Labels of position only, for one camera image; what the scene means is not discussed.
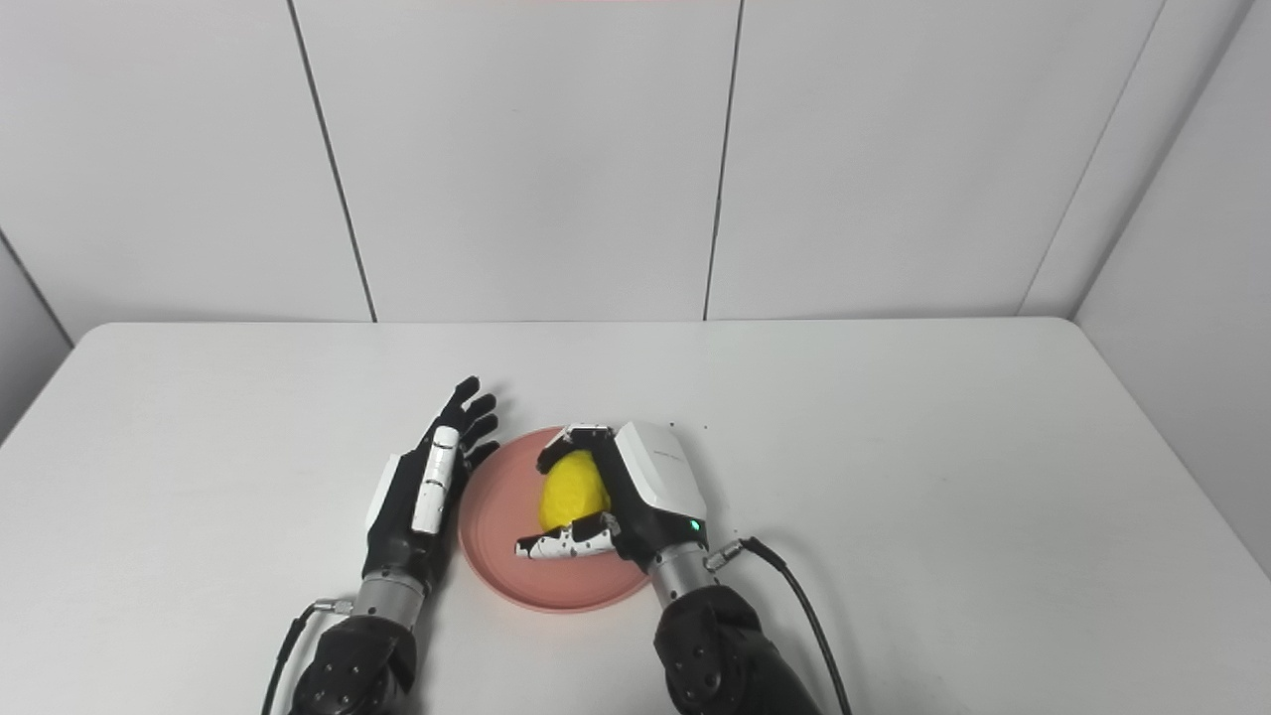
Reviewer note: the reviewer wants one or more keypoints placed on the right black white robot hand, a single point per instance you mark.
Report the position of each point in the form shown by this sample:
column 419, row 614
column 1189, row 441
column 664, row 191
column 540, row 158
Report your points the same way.
column 635, row 497

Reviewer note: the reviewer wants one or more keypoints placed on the yellow lemon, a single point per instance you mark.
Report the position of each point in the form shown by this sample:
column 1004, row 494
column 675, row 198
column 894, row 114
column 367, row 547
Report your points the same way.
column 571, row 492

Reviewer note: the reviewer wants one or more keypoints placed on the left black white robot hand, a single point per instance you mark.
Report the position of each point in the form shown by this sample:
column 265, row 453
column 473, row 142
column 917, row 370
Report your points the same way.
column 422, row 506

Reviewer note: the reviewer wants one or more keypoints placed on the pink round plate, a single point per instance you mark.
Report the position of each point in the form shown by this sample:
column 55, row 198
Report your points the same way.
column 496, row 536

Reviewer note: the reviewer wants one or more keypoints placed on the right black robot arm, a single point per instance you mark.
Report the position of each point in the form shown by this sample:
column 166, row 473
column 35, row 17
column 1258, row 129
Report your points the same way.
column 715, row 645

